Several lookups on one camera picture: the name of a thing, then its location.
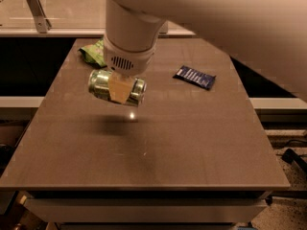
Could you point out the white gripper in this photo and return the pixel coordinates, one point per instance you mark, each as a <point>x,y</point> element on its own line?
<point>130,60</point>

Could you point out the green soda can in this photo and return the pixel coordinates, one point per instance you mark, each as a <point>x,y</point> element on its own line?
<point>98,86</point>

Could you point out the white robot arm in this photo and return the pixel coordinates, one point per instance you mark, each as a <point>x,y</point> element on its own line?
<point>268,36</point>

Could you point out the green snack bag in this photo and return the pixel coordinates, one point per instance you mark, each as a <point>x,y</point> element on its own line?
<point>94,53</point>

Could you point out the dark blue candy bar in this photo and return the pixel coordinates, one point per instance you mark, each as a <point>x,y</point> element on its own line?
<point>195,77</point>

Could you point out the white drawer front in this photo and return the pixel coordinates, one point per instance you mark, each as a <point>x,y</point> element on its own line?
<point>146,210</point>

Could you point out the left metal glass bracket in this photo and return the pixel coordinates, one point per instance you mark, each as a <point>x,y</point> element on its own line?
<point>42,23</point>

